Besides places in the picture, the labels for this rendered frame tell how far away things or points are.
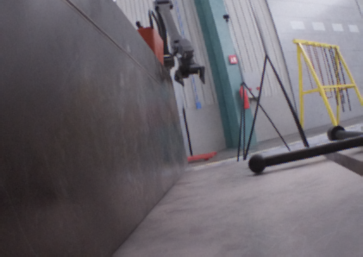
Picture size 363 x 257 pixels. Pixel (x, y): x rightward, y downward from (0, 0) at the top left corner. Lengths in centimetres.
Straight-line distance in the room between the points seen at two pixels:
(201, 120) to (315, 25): 563
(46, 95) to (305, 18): 1042
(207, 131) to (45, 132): 744
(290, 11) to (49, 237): 1014
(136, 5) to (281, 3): 482
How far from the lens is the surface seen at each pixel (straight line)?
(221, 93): 779
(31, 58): 23
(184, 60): 139
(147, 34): 100
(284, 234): 29
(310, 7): 1104
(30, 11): 25
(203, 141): 758
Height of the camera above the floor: 42
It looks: 4 degrees up
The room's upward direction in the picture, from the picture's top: 10 degrees counter-clockwise
